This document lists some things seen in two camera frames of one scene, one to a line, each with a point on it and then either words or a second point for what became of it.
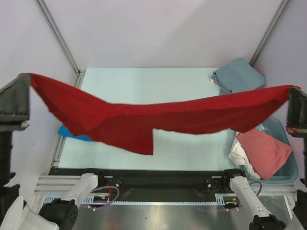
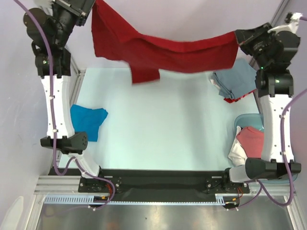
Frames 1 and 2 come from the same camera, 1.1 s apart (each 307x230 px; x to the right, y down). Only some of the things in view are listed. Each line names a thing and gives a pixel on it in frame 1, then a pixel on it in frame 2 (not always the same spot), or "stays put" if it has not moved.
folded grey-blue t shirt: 237,75 stays put
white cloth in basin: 238,155 stays put
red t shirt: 131,128 → 147,57
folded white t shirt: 212,81 stays put
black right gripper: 296,128 → 246,38
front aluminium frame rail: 49,185 stays put
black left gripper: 15,101 → 79,8
